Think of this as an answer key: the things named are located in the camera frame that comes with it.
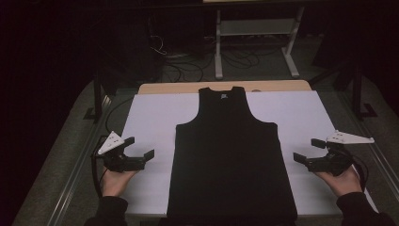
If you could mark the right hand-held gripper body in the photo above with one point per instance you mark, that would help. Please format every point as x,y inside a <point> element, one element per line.
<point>338,163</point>

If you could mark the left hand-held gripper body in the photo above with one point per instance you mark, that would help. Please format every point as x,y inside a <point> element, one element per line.
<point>111,143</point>

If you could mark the black tank top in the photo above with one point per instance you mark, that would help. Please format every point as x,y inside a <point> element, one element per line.
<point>226,157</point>

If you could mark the person's right hand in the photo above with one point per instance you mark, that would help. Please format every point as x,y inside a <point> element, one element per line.
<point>345,183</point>

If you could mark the person's left hand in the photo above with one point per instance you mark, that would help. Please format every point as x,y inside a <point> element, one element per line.
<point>113,183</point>

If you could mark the white table cover sheet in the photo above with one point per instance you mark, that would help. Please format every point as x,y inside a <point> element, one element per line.
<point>150,125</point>

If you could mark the black stand leg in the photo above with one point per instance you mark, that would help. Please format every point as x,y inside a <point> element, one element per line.
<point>98,94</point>
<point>357,91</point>

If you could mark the white metal stand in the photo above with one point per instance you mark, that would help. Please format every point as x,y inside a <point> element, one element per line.
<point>257,27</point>

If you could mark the aluminium floor rail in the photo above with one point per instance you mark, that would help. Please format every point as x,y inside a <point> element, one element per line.
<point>78,175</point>
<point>376,157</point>

